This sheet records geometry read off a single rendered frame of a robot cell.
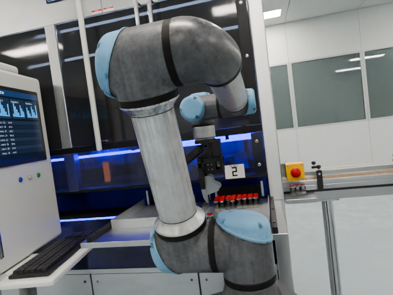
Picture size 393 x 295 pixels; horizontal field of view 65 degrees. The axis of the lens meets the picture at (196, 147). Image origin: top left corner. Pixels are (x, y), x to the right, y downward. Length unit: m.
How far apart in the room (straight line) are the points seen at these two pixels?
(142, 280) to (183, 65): 1.26
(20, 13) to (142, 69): 1.36
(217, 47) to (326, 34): 5.72
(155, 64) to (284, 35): 5.67
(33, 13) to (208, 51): 1.36
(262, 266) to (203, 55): 0.43
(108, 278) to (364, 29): 5.70
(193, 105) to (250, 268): 0.46
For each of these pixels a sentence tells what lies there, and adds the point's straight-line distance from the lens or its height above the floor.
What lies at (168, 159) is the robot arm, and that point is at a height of 1.17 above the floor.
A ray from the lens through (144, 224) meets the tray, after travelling 1.21.
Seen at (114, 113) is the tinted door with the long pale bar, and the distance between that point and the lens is 1.50.
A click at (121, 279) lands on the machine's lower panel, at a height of 0.55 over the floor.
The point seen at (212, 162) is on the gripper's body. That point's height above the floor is 1.11.
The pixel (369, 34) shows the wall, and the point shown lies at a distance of 6.37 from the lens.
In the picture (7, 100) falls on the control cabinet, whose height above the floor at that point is 1.42.
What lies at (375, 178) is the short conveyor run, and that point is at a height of 0.92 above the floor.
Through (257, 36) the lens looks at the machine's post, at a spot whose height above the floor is 1.57.
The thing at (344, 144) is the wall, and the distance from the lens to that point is 6.11.
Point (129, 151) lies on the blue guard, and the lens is 1.47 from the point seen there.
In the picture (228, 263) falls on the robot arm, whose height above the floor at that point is 0.93.
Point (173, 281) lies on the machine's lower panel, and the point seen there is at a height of 0.53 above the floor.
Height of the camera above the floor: 1.21
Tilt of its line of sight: 3 degrees down
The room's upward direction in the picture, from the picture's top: 7 degrees counter-clockwise
